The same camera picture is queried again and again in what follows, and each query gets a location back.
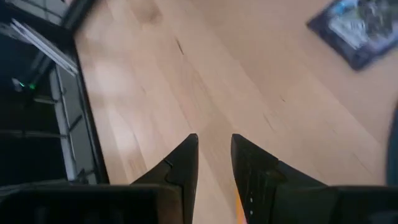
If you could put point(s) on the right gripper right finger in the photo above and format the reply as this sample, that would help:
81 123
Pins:
295 202

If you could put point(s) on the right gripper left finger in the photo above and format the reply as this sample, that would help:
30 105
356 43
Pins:
93 205

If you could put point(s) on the white and orange tea bag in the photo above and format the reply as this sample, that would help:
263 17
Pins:
240 211

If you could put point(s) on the dark blue tea bag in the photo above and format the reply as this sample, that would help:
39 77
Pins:
354 31

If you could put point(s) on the black aluminium table frame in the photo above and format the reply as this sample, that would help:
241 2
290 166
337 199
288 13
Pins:
94 140

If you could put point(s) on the grey metal bracket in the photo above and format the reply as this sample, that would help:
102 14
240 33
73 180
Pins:
46 46

